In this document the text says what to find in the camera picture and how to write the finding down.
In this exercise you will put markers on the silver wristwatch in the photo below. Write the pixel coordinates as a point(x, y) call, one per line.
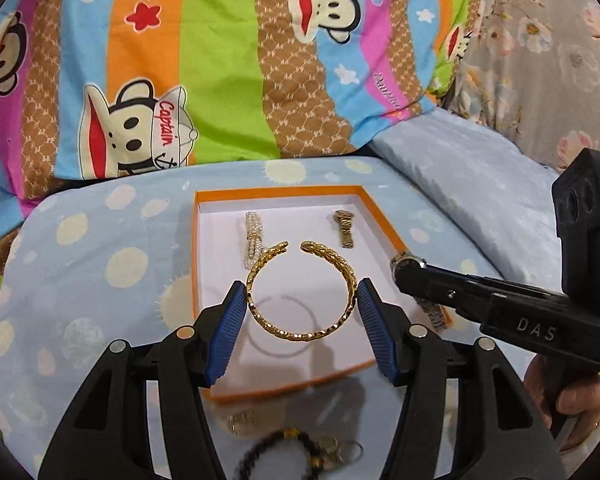
point(432, 316)

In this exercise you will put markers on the person's right hand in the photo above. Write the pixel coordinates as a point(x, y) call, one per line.
point(585, 402)

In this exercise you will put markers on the light blue quilt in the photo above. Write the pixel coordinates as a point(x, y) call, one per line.
point(460, 160)

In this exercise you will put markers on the cartoon monkey printed blanket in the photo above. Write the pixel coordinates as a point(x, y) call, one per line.
point(220, 60)

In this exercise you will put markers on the grey floral cloth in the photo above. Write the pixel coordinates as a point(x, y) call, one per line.
point(545, 50)

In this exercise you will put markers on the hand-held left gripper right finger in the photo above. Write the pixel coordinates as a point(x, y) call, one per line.
point(375, 330)

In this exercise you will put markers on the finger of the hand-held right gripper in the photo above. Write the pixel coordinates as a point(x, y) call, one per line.
point(430, 285)

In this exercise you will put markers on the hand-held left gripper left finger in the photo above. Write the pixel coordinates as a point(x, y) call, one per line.
point(225, 330)

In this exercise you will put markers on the silver hoop earring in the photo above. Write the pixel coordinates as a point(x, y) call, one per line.
point(351, 446)

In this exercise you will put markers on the gold wristwatch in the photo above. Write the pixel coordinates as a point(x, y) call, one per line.
point(346, 234)

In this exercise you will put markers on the gold hoop earring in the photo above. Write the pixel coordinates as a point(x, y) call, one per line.
point(242, 422)

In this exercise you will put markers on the orange jewelry box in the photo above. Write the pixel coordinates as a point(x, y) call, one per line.
point(220, 220)

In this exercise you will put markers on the light blue spotted bedsheet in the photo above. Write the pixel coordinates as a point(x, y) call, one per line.
point(105, 260)

